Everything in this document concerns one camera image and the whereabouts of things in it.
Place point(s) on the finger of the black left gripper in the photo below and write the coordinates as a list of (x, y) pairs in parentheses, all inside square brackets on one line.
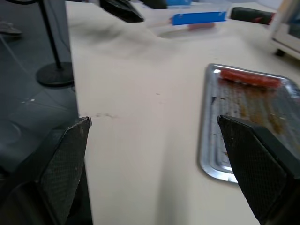
[(122, 10)]

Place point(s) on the silver metal tray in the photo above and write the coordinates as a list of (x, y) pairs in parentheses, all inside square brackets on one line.
[(234, 112)]

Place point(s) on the dark green red-tipped tool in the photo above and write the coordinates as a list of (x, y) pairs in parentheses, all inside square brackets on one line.
[(252, 16)]

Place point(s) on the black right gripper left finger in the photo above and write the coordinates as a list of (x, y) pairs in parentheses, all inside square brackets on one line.
[(58, 173)]

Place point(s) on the grey sneaker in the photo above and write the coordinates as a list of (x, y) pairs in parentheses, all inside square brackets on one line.
[(9, 28)]

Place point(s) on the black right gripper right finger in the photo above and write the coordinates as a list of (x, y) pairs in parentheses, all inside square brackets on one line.
[(260, 168)]

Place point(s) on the white toaster oven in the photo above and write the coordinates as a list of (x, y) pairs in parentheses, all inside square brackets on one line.
[(287, 28)]

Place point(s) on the clear plastic box blue label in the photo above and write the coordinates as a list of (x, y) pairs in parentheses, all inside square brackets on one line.
[(187, 21)]

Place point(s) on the red sausage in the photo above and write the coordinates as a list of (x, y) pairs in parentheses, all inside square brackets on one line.
[(202, 26), (250, 78)]

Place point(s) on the black round-base stand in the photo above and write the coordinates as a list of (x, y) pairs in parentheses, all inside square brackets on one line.
[(52, 58)]

